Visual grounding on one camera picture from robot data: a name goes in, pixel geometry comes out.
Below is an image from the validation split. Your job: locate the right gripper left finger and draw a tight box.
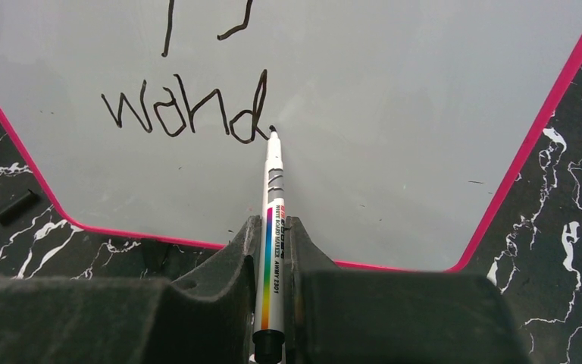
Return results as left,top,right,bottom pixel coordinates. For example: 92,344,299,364
0,216,261,363

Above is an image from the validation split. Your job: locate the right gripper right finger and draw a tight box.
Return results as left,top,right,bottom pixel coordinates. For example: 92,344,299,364
285,217,530,363

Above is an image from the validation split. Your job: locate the white whiteboard marker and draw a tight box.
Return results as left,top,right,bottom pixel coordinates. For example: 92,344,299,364
252,126,286,363

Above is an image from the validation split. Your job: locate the pink framed whiteboard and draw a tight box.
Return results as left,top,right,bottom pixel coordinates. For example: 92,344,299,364
0,1,582,270

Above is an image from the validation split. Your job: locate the black marker cap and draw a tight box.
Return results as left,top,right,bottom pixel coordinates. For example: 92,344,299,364
0,189,40,226

